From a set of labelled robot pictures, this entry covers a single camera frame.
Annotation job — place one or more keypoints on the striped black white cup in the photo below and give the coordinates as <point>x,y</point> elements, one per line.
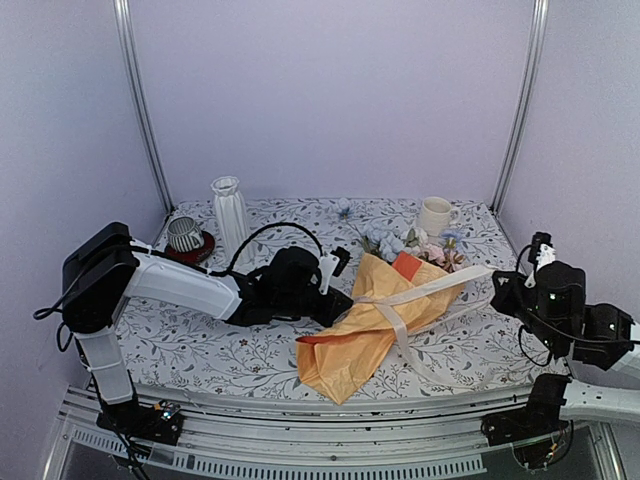
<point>184,235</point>

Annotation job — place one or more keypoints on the aluminium frame post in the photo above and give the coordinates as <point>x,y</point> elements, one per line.
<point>533,56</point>
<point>125,30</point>

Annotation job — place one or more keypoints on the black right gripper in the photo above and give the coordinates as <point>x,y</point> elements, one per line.
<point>502,300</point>

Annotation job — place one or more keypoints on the cream ceramic mug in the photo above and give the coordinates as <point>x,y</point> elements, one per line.
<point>436,215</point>

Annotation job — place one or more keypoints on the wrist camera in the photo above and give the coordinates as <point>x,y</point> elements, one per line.
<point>541,253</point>
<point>331,264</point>

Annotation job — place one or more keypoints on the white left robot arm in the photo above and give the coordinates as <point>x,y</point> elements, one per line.
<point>112,266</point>

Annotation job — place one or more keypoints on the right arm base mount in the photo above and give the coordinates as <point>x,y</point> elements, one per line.
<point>538,436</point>

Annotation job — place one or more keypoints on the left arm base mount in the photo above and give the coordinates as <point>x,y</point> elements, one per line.
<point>160,423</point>

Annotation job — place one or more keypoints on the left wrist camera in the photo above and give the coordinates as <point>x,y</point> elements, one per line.
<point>331,264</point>

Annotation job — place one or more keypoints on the aluminium front rail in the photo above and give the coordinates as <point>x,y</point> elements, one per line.
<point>226,437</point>

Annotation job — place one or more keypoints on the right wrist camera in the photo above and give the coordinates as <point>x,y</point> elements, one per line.
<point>541,253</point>

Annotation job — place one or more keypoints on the white ribbed ceramic vase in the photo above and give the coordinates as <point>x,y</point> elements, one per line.
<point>231,214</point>

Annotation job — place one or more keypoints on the right aluminium frame post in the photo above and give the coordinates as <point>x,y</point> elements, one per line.
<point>533,56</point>

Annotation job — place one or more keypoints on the floral patterned tablecloth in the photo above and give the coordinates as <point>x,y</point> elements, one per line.
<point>169,346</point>

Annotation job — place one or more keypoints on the orange paper flower bouquet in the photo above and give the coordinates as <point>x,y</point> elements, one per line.
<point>338,361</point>

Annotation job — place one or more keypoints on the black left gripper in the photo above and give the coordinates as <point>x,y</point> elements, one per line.
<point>330,314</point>

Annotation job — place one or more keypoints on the dark red saucer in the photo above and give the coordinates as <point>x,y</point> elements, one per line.
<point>194,256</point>

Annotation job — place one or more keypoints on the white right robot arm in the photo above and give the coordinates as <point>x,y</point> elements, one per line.
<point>585,401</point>

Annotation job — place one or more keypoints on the left aluminium frame post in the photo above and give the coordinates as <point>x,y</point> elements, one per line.
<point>125,30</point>

